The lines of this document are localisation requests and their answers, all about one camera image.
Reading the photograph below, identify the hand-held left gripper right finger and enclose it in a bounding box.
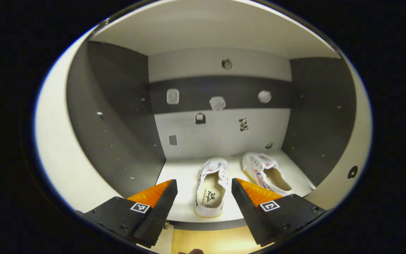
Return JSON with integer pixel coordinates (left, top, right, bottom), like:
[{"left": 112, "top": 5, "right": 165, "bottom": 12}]
[{"left": 231, "top": 177, "right": 327, "bottom": 247}]

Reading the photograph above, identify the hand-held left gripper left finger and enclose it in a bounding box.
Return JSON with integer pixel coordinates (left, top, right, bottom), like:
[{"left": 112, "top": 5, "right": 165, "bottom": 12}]
[{"left": 76, "top": 179, "right": 178, "bottom": 248}]

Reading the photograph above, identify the white canvas shoe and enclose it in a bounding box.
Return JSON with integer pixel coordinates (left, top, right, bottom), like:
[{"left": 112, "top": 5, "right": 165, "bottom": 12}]
[
  {"left": 242, "top": 152, "right": 294, "bottom": 197},
  {"left": 194, "top": 158, "right": 230, "bottom": 218}
]

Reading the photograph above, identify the white grey shoe cabinet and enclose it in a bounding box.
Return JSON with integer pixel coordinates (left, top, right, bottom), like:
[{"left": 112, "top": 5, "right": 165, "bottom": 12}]
[{"left": 66, "top": 0, "right": 358, "bottom": 231}]

